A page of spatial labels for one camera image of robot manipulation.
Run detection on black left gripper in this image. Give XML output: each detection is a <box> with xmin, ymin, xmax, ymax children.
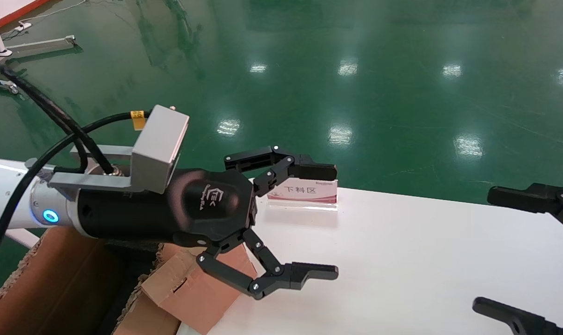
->
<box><xmin>77</xmin><ymin>146</ymin><xmax>339</xmax><ymax>300</ymax></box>

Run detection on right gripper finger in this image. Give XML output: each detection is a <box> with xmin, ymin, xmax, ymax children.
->
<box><xmin>472</xmin><ymin>297</ymin><xmax>563</xmax><ymax>335</ymax></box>
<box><xmin>487</xmin><ymin>182</ymin><xmax>563</xmax><ymax>233</ymax></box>

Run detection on small cardboard box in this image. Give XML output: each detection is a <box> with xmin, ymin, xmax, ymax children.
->
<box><xmin>139</xmin><ymin>242</ymin><xmax>258</xmax><ymax>335</ymax></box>

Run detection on large cardboard box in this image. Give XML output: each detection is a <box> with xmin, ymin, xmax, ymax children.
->
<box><xmin>0</xmin><ymin>227</ymin><xmax>182</xmax><ymax>335</ymax></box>

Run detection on acrylic sign with red card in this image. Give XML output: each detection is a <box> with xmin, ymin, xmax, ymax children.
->
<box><xmin>251</xmin><ymin>178</ymin><xmax>339</xmax><ymax>212</ymax></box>

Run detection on white metal pipe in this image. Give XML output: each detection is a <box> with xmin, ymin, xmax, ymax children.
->
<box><xmin>5</xmin><ymin>228</ymin><xmax>41</xmax><ymax>249</ymax></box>

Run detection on white board with orange edge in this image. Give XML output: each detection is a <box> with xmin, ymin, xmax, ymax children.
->
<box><xmin>0</xmin><ymin>0</ymin><xmax>50</xmax><ymax>28</ymax></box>

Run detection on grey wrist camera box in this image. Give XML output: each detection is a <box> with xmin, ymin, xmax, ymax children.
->
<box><xmin>132</xmin><ymin>105</ymin><xmax>190</xmax><ymax>194</ymax></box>

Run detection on silver camera mount bracket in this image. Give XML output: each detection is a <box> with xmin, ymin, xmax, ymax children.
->
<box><xmin>26</xmin><ymin>144</ymin><xmax>138</xmax><ymax>189</ymax></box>

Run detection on thick black looped cable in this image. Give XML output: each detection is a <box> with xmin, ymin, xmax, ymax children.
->
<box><xmin>0</xmin><ymin>65</ymin><xmax>118</xmax><ymax>176</ymax></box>

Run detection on thin black camera cable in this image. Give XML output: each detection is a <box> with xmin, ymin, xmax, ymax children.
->
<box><xmin>0</xmin><ymin>111</ymin><xmax>152</xmax><ymax>268</ymax></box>

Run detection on thin white floor cable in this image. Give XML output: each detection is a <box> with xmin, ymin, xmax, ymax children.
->
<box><xmin>28</xmin><ymin>0</ymin><xmax>87</xmax><ymax>24</ymax></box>

